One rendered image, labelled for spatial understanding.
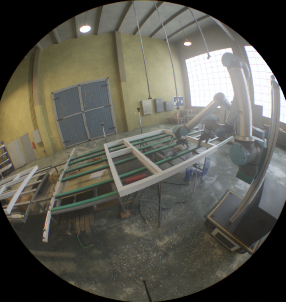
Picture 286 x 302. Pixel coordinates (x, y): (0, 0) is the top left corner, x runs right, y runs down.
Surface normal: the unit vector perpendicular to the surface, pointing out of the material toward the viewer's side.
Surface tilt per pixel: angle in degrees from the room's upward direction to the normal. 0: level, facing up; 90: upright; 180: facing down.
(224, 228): 0
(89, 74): 90
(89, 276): 0
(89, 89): 90
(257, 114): 90
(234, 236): 0
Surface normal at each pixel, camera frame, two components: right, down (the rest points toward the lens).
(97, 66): 0.42, 0.32
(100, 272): -0.13, -0.90
